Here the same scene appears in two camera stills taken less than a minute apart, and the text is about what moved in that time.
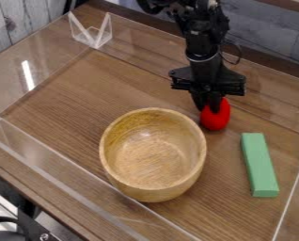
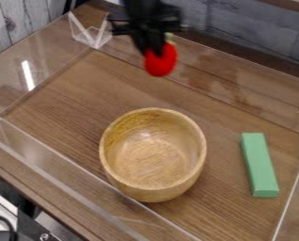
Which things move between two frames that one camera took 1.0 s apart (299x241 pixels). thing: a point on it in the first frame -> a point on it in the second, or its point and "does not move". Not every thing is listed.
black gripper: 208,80 -> 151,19
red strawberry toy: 215,120 -> 162,64
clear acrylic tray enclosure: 94,138 does not move
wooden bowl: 152,152 does not move
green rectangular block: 259,165 does not move
